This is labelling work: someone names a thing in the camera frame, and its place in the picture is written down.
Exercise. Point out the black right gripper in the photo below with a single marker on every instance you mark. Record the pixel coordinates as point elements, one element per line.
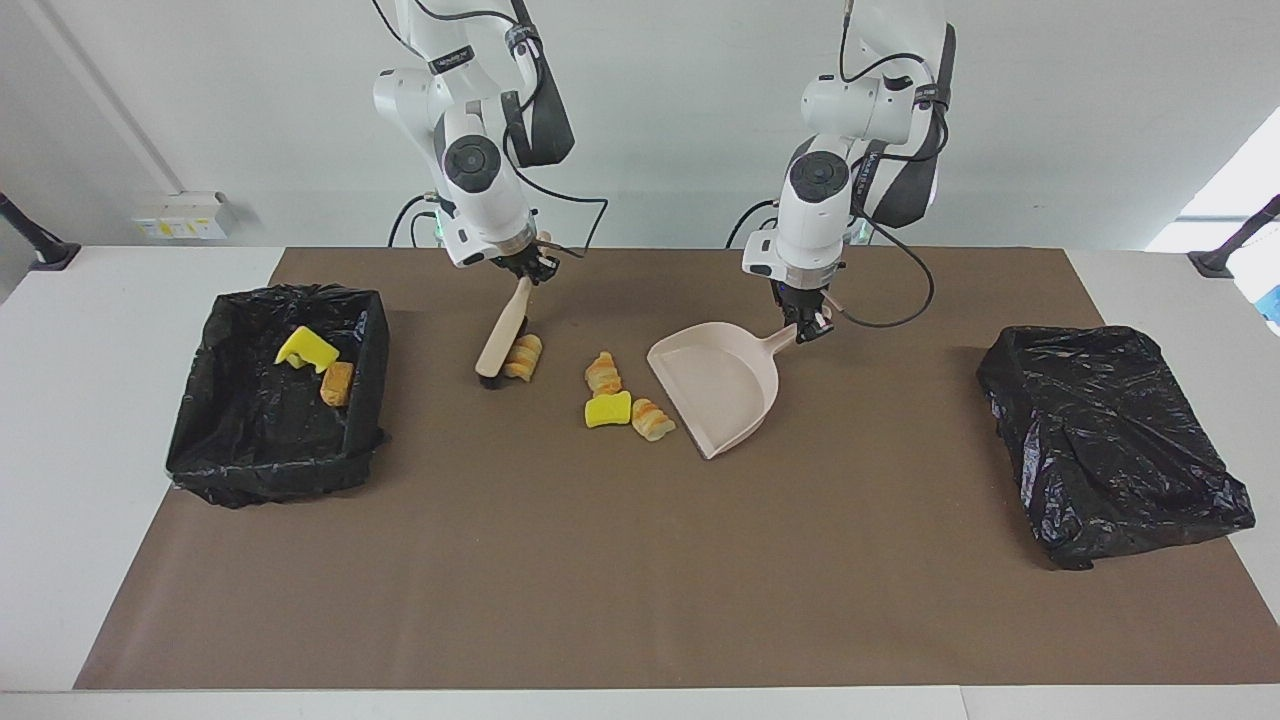
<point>525,260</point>

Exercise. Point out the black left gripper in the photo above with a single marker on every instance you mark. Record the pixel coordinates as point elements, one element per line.
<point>805,296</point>

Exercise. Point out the beige hand brush black bristles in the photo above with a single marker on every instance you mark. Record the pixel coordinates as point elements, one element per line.
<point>503,335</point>

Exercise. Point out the striped croissant piece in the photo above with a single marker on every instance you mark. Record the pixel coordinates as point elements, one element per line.
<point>524,358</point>
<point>603,373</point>

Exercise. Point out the beige plastic dustpan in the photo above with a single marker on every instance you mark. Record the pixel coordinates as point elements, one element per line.
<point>720,385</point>

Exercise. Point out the plain yellow sponge piece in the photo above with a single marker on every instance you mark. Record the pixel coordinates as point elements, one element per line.
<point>608,410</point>

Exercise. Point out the pale bread chunk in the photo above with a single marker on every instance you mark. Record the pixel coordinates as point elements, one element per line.
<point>652,420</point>

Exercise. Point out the brown bread roll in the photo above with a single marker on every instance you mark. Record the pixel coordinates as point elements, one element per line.
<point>337,384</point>

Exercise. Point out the notched yellow sponge chunk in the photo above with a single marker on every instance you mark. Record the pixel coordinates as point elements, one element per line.
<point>308,347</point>

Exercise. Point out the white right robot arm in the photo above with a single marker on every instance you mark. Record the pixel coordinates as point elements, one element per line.
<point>480,200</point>

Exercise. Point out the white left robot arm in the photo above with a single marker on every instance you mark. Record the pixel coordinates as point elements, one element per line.
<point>815,230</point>

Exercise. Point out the open bin with black liner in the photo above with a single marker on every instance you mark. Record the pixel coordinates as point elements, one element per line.
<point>260,440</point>

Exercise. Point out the bin wrapped in black bag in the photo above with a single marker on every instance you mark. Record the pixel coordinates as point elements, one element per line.
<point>1110,440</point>

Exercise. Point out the brown table mat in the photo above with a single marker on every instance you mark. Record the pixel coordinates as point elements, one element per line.
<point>640,620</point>

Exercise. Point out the white blue printed container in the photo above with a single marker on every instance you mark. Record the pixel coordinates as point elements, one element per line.
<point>1262,285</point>

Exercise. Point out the white wall socket box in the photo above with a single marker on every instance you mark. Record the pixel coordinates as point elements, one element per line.
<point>185,215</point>

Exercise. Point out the black clamp post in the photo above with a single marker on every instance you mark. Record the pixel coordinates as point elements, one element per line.
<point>1225,255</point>
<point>40,250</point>

